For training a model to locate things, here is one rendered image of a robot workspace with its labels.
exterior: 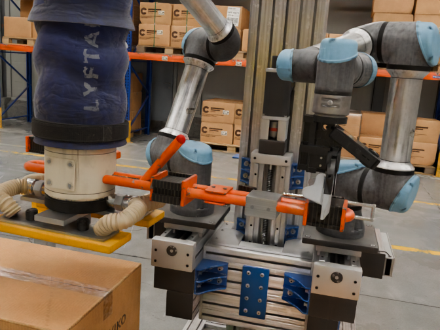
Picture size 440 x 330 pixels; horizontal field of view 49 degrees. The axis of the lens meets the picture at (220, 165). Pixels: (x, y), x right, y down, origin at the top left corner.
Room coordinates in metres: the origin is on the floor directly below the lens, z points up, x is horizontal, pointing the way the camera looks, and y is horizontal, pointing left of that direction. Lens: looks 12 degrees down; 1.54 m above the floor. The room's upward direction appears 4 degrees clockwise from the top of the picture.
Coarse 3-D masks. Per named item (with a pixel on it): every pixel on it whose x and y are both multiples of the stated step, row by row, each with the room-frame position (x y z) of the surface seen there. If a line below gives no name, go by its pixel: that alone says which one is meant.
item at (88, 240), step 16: (32, 208) 1.09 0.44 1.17; (0, 224) 1.05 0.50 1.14; (16, 224) 1.05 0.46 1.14; (32, 224) 1.05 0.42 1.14; (48, 224) 1.06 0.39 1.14; (80, 224) 1.03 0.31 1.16; (48, 240) 1.01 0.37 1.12; (64, 240) 1.00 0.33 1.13; (80, 240) 0.99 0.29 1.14; (96, 240) 0.99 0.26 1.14; (112, 240) 1.00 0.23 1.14; (128, 240) 1.05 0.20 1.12
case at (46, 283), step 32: (0, 256) 1.29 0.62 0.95; (32, 256) 1.31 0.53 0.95; (64, 256) 1.32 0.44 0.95; (96, 256) 1.34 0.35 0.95; (0, 288) 1.10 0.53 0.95; (32, 288) 1.11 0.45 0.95; (64, 288) 1.13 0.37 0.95; (96, 288) 1.14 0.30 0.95; (128, 288) 1.23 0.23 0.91; (0, 320) 0.97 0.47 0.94; (32, 320) 0.97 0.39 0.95; (64, 320) 0.98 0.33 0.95; (96, 320) 1.06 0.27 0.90; (128, 320) 1.24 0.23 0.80
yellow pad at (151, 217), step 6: (36, 204) 1.25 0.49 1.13; (42, 204) 1.24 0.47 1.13; (156, 210) 1.24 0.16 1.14; (96, 216) 1.19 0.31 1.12; (102, 216) 1.19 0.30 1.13; (144, 216) 1.18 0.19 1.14; (150, 216) 1.18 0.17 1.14; (156, 216) 1.19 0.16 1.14; (162, 216) 1.23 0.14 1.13; (138, 222) 1.16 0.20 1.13; (144, 222) 1.15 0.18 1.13; (150, 222) 1.15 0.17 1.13
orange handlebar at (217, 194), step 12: (24, 168) 1.18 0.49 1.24; (36, 168) 1.16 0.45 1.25; (108, 180) 1.10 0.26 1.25; (120, 180) 1.09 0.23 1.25; (132, 180) 1.08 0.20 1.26; (192, 192) 1.04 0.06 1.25; (204, 192) 1.03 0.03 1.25; (216, 192) 1.02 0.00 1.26; (228, 192) 1.05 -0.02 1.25; (240, 192) 1.05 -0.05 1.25; (216, 204) 1.02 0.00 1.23; (240, 204) 1.00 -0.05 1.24; (288, 204) 0.98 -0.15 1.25; (300, 204) 1.01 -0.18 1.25; (348, 216) 0.94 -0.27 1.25
